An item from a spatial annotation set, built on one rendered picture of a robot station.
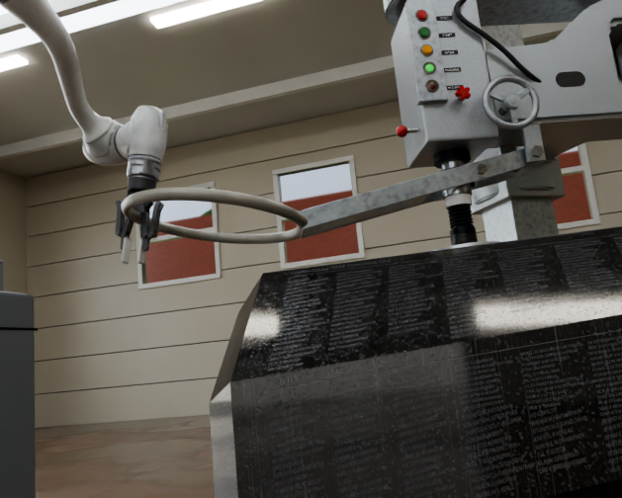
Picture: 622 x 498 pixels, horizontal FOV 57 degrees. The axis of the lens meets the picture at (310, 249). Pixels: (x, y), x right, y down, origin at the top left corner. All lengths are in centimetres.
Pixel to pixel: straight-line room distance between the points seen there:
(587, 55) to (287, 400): 124
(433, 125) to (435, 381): 71
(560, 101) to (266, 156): 694
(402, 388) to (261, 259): 704
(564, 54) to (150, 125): 115
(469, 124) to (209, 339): 705
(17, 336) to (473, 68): 126
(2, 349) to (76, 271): 863
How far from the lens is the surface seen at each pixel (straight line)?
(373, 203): 151
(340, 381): 114
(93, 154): 179
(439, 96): 158
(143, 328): 885
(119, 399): 908
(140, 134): 165
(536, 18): 205
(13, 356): 102
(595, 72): 182
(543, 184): 229
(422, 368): 114
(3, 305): 101
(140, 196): 139
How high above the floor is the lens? 65
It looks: 11 degrees up
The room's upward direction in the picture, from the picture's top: 6 degrees counter-clockwise
